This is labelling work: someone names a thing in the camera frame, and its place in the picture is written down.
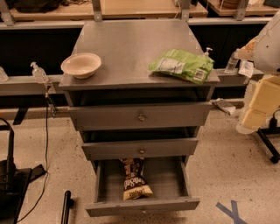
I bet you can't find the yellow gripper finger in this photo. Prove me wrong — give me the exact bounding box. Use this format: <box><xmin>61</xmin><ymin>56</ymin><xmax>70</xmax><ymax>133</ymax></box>
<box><xmin>236</xmin><ymin>74</ymin><xmax>280</xmax><ymax>135</ymax></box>

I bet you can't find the brown chip bag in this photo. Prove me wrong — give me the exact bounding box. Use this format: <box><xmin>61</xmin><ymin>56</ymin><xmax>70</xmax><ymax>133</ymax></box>
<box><xmin>121</xmin><ymin>157</ymin><xmax>153</xmax><ymax>200</ymax></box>

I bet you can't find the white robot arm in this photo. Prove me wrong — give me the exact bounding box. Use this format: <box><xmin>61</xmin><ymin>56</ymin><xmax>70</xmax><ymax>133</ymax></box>
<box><xmin>236</xmin><ymin>11</ymin><xmax>280</xmax><ymax>134</ymax></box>

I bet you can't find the sanitizer pump bottle behind bag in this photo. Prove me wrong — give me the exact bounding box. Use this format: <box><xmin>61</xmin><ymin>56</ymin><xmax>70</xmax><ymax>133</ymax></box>
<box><xmin>204</xmin><ymin>47</ymin><xmax>213</xmax><ymax>57</ymax></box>

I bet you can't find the grey top drawer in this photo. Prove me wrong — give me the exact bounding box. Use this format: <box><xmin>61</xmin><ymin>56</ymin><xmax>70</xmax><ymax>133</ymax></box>
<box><xmin>69</xmin><ymin>102</ymin><xmax>212</xmax><ymax>130</ymax></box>

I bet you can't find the grey drawer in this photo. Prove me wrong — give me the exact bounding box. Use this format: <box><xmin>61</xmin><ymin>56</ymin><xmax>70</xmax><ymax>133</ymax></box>
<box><xmin>82</xmin><ymin>137</ymin><xmax>199</xmax><ymax>160</ymax></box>
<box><xmin>86</xmin><ymin>157</ymin><xmax>200</xmax><ymax>217</ymax></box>
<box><xmin>69</xmin><ymin>102</ymin><xmax>212</xmax><ymax>130</ymax></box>

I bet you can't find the green chip bag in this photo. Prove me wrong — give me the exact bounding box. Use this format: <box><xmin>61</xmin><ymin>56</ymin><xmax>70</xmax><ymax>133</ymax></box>
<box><xmin>149</xmin><ymin>49</ymin><xmax>214</xmax><ymax>84</ymax></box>

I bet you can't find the grey middle drawer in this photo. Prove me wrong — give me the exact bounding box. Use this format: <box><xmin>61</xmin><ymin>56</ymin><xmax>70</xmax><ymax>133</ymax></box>
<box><xmin>82</xmin><ymin>137</ymin><xmax>199</xmax><ymax>160</ymax></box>

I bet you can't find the grey bottom drawer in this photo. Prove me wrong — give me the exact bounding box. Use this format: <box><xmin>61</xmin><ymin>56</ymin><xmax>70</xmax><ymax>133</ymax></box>
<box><xmin>86</xmin><ymin>157</ymin><xmax>200</xmax><ymax>217</ymax></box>

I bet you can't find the grey drawer cabinet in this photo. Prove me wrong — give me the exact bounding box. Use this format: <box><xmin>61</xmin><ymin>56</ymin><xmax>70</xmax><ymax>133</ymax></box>
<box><xmin>58</xmin><ymin>19</ymin><xmax>221</xmax><ymax>165</ymax></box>

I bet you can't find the black tube bottom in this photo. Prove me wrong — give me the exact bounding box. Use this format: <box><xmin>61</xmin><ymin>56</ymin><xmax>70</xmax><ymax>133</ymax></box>
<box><xmin>60</xmin><ymin>190</ymin><xmax>74</xmax><ymax>224</ymax></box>

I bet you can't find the black stand base right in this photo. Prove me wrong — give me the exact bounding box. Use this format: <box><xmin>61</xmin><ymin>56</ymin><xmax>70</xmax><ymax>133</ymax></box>
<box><xmin>257</xmin><ymin>109</ymin><xmax>280</xmax><ymax>164</ymax></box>

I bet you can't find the white paper packet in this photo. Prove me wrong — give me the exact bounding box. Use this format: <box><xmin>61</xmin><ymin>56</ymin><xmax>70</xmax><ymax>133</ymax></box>
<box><xmin>238</xmin><ymin>60</ymin><xmax>254</xmax><ymax>78</ymax></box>

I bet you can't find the clear water bottle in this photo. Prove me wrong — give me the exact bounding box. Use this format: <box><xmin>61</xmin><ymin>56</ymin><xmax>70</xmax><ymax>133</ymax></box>
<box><xmin>225</xmin><ymin>48</ymin><xmax>239</xmax><ymax>74</ymax></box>

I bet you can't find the white paper bowl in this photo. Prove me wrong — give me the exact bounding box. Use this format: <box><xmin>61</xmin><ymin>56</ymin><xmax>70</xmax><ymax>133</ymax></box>
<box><xmin>60</xmin><ymin>52</ymin><xmax>102</xmax><ymax>79</ymax></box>

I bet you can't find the clear sanitizer bottle left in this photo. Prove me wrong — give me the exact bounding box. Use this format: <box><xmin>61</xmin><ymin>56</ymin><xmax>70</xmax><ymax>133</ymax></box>
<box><xmin>31</xmin><ymin>62</ymin><xmax>49</xmax><ymax>84</ymax></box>

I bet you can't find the clear bottle far left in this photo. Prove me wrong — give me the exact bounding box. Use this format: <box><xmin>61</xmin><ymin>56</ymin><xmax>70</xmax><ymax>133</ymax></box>
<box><xmin>0</xmin><ymin>66</ymin><xmax>9</xmax><ymax>82</ymax></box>

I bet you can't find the black equipment base left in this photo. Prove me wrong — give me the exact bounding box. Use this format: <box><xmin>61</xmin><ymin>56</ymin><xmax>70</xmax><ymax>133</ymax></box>
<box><xmin>0</xmin><ymin>118</ymin><xmax>46</xmax><ymax>224</ymax></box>

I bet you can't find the grey cloth on rail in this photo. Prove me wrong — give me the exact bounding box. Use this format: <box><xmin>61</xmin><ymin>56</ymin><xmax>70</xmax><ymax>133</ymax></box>
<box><xmin>213</xmin><ymin>98</ymin><xmax>236</xmax><ymax>115</ymax></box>

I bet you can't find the black cable on floor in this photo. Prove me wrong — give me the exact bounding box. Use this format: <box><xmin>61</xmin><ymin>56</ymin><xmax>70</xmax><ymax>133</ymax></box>
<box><xmin>17</xmin><ymin>93</ymin><xmax>51</xmax><ymax>223</ymax></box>

